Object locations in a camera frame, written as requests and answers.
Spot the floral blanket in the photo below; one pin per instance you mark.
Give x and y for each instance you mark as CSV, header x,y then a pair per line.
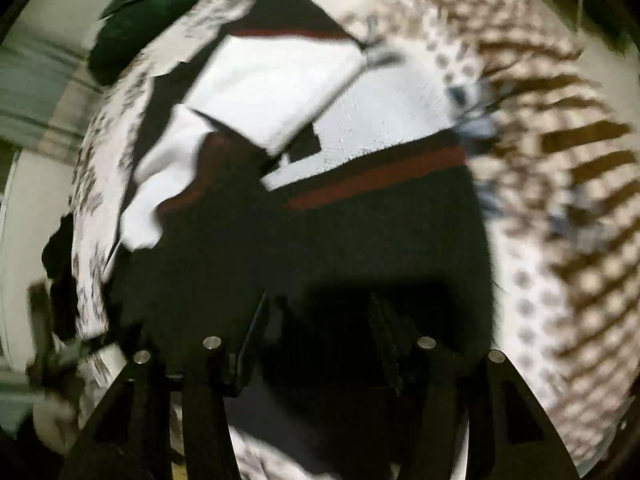
x,y
550,210

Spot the dark green cloth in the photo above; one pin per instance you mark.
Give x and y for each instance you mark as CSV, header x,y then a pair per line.
x,y
140,25

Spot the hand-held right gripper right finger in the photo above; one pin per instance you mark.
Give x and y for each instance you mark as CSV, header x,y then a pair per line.
x,y
387,350

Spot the grey striped sheet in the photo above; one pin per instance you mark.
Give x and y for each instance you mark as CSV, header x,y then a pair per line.
x,y
35,85

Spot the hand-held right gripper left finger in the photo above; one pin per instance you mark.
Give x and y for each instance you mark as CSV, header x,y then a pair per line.
x,y
250,345

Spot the black white red sweater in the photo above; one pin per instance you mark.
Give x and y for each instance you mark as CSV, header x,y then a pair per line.
x,y
350,240

